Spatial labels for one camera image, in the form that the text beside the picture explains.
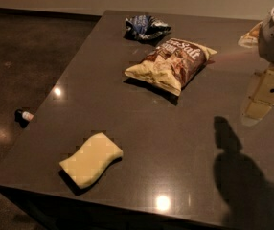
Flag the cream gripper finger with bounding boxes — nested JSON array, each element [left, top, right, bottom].
[[238, 22, 262, 48], [241, 64, 274, 127]]

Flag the brown chip bag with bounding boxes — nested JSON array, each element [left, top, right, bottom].
[[125, 38, 217, 96]]

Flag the blue crumpled chip bag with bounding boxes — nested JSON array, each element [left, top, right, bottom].
[[125, 15, 171, 41]]

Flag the yellow sponge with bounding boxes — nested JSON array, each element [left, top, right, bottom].
[[59, 133, 124, 189]]

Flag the small bottle on floor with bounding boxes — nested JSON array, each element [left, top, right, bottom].
[[14, 109, 34, 122]]

